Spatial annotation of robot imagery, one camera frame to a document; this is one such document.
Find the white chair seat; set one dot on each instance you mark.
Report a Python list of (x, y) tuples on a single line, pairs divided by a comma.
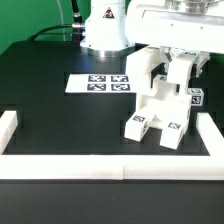
[(165, 103)]

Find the white tagged cube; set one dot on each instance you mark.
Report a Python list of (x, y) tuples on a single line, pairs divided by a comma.
[(197, 96)]

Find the white chair back frame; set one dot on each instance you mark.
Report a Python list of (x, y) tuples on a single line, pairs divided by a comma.
[(145, 64)]

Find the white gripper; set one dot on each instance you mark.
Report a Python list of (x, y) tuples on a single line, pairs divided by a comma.
[(186, 24)]

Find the white marker base plate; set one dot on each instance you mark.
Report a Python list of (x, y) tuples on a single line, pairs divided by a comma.
[(99, 83)]

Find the white U-shaped fence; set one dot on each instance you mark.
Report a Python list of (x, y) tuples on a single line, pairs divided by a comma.
[(121, 167)]

